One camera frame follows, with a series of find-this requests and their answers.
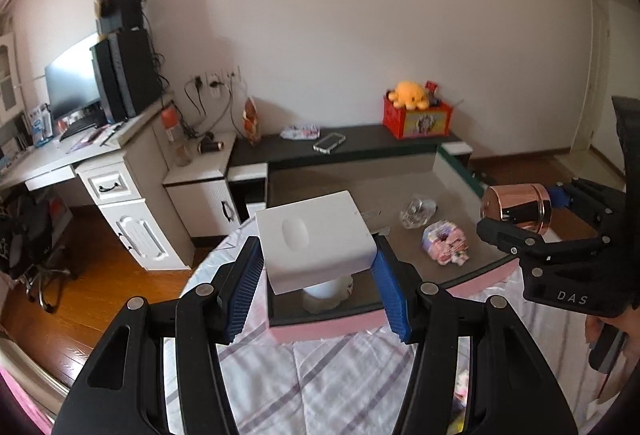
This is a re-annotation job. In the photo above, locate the yellow octopus plush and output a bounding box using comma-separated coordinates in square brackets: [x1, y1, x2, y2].
[389, 81, 430, 110]

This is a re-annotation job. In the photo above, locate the black white low cabinet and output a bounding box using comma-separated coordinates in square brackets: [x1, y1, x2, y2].
[227, 122, 473, 236]

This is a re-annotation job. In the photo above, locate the person's right hand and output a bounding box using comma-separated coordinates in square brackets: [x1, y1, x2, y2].
[584, 314, 630, 408]

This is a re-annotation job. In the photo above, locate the black speaker box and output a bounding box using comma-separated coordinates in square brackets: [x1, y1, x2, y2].
[94, 0, 143, 36]

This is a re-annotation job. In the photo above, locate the purple desk pad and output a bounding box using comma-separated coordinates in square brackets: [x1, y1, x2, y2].
[67, 122, 126, 154]

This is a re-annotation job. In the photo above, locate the red crate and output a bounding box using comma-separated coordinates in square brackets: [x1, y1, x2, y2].
[382, 95, 456, 140]

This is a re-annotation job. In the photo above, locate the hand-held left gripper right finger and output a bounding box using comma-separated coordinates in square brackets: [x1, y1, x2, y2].
[370, 235, 578, 435]

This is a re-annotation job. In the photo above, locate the white hutch cabinet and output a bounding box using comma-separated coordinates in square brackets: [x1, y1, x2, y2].
[0, 32, 23, 126]

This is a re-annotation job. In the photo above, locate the black keyboard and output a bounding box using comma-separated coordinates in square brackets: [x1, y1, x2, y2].
[59, 115, 108, 142]

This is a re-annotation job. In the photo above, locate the clear glass bottle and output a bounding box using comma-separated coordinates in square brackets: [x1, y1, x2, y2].
[400, 197, 437, 230]

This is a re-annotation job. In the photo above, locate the black office chair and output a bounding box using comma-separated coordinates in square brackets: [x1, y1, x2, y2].
[0, 192, 78, 313]

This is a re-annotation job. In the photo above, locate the white door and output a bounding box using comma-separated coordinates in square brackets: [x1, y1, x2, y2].
[582, 0, 614, 156]

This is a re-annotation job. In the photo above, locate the striped white quilt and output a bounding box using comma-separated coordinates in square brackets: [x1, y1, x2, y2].
[180, 215, 640, 435]

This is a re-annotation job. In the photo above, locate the white round night lamp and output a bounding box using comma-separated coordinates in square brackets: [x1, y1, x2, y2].
[301, 275, 355, 314]

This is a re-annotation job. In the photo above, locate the copper tin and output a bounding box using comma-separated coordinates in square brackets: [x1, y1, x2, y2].
[480, 183, 553, 232]

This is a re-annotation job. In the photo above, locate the floral tissue packet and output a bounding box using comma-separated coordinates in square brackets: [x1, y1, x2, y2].
[280, 124, 321, 140]

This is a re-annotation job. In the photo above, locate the orange cap bottle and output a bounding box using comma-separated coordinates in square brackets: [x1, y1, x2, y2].
[161, 107, 193, 167]

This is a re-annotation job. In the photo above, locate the smartphone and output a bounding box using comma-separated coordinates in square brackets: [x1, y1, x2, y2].
[313, 132, 347, 154]

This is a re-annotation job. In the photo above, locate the snack bag on shelf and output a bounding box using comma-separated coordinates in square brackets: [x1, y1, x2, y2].
[242, 96, 263, 146]

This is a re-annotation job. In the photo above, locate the pink candy packet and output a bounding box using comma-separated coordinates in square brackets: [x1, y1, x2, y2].
[422, 220, 471, 266]

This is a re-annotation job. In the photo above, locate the pink box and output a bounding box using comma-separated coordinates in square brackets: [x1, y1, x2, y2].
[264, 146, 525, 345]

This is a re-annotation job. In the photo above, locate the white nightstand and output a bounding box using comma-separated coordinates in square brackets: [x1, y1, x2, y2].
[162, 132, 241, 248]

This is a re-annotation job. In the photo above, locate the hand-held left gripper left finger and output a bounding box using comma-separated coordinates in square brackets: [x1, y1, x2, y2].
[52, 235, 264, 435]

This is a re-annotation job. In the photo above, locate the black computer monitor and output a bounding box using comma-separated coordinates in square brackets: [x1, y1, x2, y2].
[44, 34, 103, 120]

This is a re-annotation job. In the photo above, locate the blue white carton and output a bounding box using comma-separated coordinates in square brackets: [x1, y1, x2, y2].
[29, 104, 54, 148]

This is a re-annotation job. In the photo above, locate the white desk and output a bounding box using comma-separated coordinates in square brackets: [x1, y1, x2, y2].
[0, 105, 196, 271]

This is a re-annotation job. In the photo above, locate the black power cable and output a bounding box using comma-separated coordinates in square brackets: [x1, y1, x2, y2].
[182, 75, 237, 140]

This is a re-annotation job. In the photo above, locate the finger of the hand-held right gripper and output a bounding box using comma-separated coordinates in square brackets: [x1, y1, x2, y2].
[476, 217, 608, 288]
[547, 177, 626, 228]

